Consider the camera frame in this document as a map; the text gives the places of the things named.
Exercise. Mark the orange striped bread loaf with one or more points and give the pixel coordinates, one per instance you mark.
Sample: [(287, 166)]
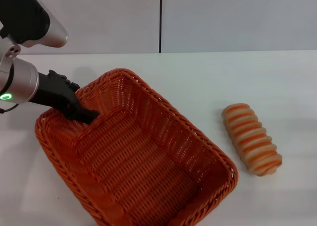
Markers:
[(251, 139)]

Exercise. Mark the orange woven plastic basket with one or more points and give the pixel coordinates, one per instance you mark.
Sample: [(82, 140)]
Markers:
[(138, 149)]

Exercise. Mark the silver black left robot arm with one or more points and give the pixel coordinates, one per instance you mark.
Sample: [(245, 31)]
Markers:
[(22, 79)]

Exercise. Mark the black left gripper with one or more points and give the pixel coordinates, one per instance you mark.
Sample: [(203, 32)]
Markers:
[(49, 92)]

